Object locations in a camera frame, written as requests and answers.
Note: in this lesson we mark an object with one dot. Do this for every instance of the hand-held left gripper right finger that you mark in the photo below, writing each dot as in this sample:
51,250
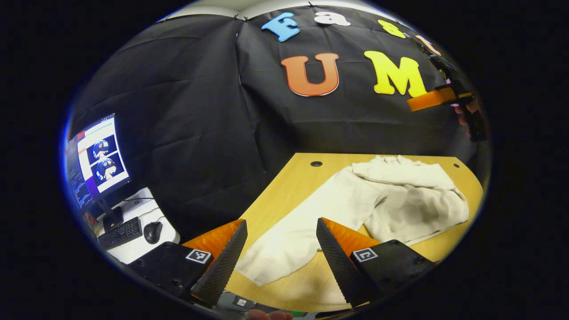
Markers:
340,266

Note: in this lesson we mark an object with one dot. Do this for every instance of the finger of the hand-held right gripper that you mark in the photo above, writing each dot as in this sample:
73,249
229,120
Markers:
429,101

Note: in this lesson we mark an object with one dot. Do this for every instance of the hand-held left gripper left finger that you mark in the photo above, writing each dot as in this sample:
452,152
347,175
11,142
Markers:
224,266

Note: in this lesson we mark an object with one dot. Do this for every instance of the cream white sweatshirt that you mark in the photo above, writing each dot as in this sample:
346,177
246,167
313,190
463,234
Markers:
391,200

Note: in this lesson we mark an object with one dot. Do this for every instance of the dark grey box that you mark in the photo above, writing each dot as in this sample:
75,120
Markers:
241,302

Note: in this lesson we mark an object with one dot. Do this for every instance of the black computer mouse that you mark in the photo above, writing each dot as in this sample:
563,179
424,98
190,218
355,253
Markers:
152,232

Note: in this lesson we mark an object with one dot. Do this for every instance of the black keyboard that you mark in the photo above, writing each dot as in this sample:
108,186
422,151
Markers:
120,233

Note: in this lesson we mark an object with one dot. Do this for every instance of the black backdrop cloth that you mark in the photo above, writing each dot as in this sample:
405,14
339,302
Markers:
200,111

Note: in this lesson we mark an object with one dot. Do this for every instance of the computer monitor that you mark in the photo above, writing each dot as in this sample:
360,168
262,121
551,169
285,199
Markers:
104,160

